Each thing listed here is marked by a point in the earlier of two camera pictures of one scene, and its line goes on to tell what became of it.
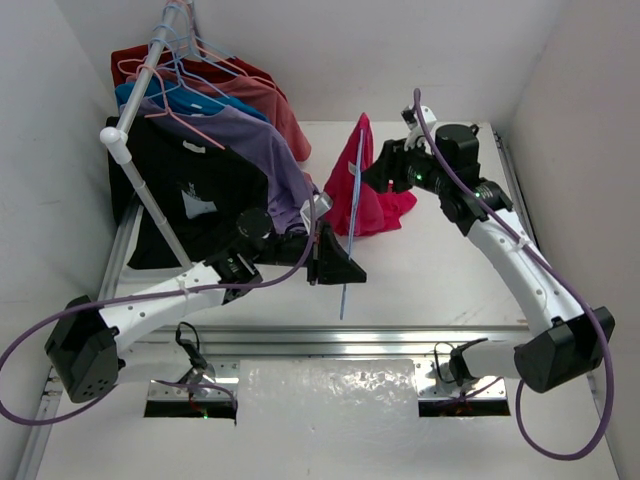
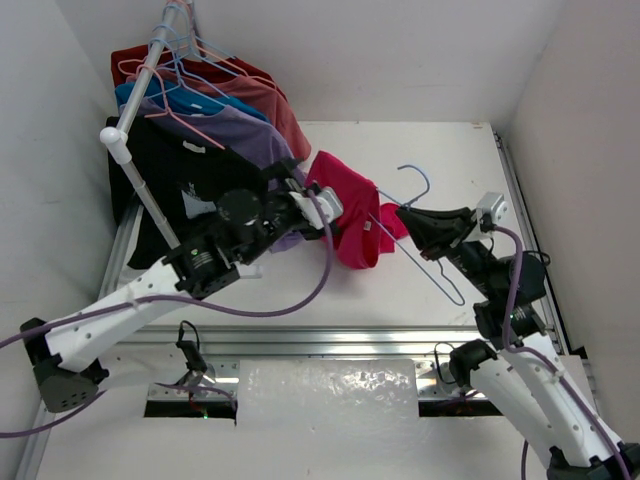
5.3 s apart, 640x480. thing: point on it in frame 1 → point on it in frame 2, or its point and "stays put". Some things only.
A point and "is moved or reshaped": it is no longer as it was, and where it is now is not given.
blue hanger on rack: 179,69 stays put
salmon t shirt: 249,93 stays put
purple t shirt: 289,189 stays put
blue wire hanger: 354,209 → 405,205
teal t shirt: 166,92 stays put
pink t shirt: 378,208 is moved or reshaped
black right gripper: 392,166 → 438,231
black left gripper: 314,260 → 288,201
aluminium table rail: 323,341 stays put
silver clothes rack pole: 119,141 stays put
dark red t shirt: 127,62 stays put
